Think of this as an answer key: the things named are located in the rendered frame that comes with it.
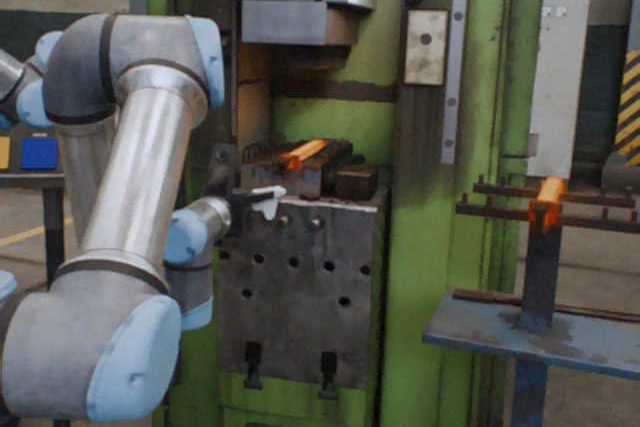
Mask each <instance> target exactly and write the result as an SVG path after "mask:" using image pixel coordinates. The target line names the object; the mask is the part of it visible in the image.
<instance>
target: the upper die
mask: <svg viewBox="0 0 640 427"><path fill-rule="evenodd" d="M358 18H359V10H357V9H353V8H349V7H345V6H341V5H337V4H333V3H329V2H315V1H274V0H242V42H260V43H287V44H313V45H356V44H357V40H358Z"/></svg>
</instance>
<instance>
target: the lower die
mask: <svg viewBox="0 0 640 427"><path fill-rule="evenodd" d="M320 138H323V137H318V138H316V139H317V140H318V139H320ZM323 139H331V140H330V141H328V142H326V143H325V144H323V145H322V146H320V147H318V148H317V149H315V150H313V151H312V152H310V153H308V154H307V155H305V156H303V157H302V158H300V159H299V169H298V170H291V171H290V172H288V173H286V174H285V175H272V171H274V170H276V165H275V164H272V161H274V160H276V159H277V158H279V154H289V153H291V152H293V151H295V150H296V149H298V148H300V147H302V146H303V145H305V144H307V143H309V142H311V141H312V140H302V139H301V140H299V141H297V142H285V143H283V144H281V145H279V146H277V147H275V148H273V149H271V150H269V151H267V152H265V153H263V154H261V155H258V156H256V157H254V158H252V159H250V160H248V161H246V162H244V163H242V164H240V189H246V190H249V192H252V190H253V189H264V188H268V187H275V186H279V187H281V188H283V189H285V195H296V196H299V193H307V192H310V193H313V194H315V195H318V196H320V197H321V196H322V195H323V194H324V193H325V192H326V191H327V190H328V189H329V188H330V187H332V186H333V185H334V184H335V183H334V184H333V185H332V186H329V187H327V186H325V185H323V182H322V179H323V177H324V176H325V175H326V174H325V171H326V170H327V159H326V157H325V156H323V155H321V157H317V159H316V160H314V157H315V155H316V154H317V153H320V152H321V151H322V150H324V149H325V148H327V147H328V146H330V145H332V144H333V143H335V142H336V141H337V138H323Z"/></svg>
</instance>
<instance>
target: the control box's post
mask: <svg viewBox="0 0 640 427"><path fill-rule="evenodd" d="M42 207H43V228H44V236H45V258H46V280H47V292H49V290H50V287H51V284H52V281H53V278H54V275H55V272H56V271H57V269H58V268H59V266H60V265H62V264H64V263H66V251H65V210H64V187H49V188H42ZM70 426H71V419H53V427H70Z"/></svg>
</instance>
